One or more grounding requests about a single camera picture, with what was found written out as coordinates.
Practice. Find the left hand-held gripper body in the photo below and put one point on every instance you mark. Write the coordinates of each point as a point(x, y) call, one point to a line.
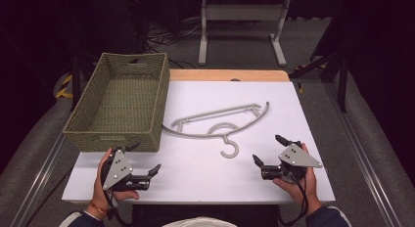
point(118, 170)

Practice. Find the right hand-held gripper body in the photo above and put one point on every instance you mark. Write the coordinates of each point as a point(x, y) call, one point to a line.
point(295, 157)

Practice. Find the grey plastic clothes hanger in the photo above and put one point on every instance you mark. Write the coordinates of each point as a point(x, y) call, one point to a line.
point(224, 134)

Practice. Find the green woven basket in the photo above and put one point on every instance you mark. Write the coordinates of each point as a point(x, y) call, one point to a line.
point(120, 99)

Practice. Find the person's left hand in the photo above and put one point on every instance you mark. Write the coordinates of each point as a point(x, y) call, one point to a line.
point(98, 191)

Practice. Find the person's right hand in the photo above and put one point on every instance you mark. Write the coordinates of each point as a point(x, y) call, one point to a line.
point(310, 191)

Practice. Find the white board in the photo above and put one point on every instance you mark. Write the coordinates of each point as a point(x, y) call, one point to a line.
point(202, 178)

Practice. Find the person's white cap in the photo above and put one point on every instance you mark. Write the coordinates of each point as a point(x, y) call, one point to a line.
point(199, 222)

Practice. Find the black metal stand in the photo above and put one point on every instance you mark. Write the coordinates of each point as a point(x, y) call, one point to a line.
point(341, 80)
point(76, 80)

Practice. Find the yellow black striped tape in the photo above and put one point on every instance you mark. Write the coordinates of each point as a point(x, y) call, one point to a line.
point(65, 86)

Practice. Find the grey metal floor rail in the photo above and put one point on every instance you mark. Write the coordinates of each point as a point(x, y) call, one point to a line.
point(365, 155)
point(36, 184)

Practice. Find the white metal desk frame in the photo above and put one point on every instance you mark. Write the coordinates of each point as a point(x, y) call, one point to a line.
point(241, 12)

